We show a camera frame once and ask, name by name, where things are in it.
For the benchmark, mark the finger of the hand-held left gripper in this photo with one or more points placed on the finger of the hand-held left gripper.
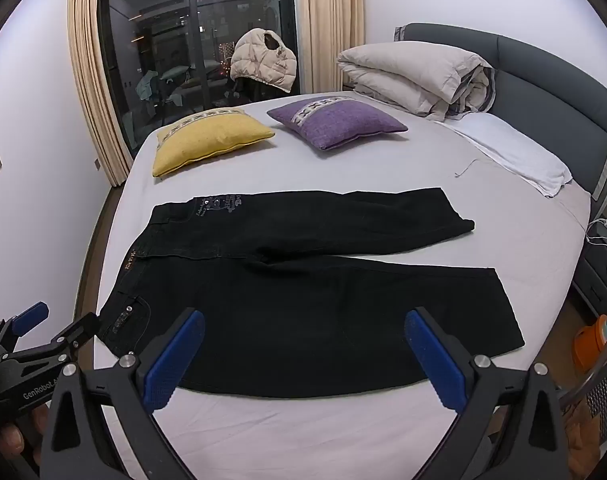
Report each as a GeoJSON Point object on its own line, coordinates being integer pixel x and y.
{"type": "Point", "coordinates": [68, 335]}
{"type": "Point", "coordinates": [30, 317]}

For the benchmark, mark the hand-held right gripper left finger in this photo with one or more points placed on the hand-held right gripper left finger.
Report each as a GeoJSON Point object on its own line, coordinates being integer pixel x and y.
{"type": "Point", "coordinates": [176, 360]}

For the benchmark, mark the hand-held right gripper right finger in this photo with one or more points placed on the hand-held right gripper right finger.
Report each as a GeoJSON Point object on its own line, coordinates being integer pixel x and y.
{"type": "Point", "coordinates": [433, 360]}

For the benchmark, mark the black pants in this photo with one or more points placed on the black pants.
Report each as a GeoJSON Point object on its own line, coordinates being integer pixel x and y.
{"type": "Point", "coordinates": [308, 310]}

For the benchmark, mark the person's left hand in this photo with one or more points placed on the person's left hand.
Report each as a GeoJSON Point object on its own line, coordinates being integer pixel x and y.
{"type": "Point", "coordinates": [9, 442]}

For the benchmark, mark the orange plastic container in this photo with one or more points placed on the orange plastic container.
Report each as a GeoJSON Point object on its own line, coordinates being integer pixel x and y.
{"type": "Point", "coordinates": [591, 345]}

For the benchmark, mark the brown cloth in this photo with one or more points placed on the brown cloth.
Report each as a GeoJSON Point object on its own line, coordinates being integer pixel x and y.
{"type": "Point", "coordinates": [581, 435]}

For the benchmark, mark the dark grey nightstand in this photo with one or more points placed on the dark grey nightstand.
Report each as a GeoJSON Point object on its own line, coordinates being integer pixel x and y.
{"type": "Point", "coordinates": [601, 280]}

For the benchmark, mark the loose thread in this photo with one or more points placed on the loose thread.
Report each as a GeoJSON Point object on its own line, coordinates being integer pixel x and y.
{"type": "Point", "coordinates": [466, 167]}

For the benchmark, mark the white bed pillow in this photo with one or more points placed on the white bed pillow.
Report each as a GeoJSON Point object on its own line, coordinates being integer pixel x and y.
{"type": "Point", "coordinates": [513, 152]}

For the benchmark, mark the bed with white sheet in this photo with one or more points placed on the bed with white sheet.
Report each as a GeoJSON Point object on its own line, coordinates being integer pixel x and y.
{"type": "Point", "coordinates": [293, 170]}

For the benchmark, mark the yellow pillow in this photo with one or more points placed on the yellow pillow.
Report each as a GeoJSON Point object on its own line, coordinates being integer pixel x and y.
{"type": "Point", "coordinates": [208, 137]}

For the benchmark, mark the beige curtain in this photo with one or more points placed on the beige curtain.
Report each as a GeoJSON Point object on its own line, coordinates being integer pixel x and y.
{"type": "Point", "coordinates": [331, 20]}
{"type": "Point", "coordinates": [95, 85]}

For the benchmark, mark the purple pillow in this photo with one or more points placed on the purple pillow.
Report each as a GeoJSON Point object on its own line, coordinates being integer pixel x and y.
{"type": "Point", "coordinates": [341, 120]}

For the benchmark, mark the folded beige duvet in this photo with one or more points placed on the folded beige duvet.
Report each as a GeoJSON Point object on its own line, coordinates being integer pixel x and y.
{"type": "Point", "coordinates": [408, 75]}

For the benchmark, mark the grey padded headboard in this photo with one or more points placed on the grey padded headboard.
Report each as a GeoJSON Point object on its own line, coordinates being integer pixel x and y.
{"type": "Point", "coordinates": [548, 75]}

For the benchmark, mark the beige puffer jacket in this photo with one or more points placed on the beige puffer jacket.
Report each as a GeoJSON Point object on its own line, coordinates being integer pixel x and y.
{"type": "Point", "coordinates": [263, 60]}

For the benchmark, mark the dark glass window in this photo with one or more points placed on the dark glass window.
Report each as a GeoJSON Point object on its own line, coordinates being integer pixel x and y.
{"type": "Point", "coordinates": [173, 35]}

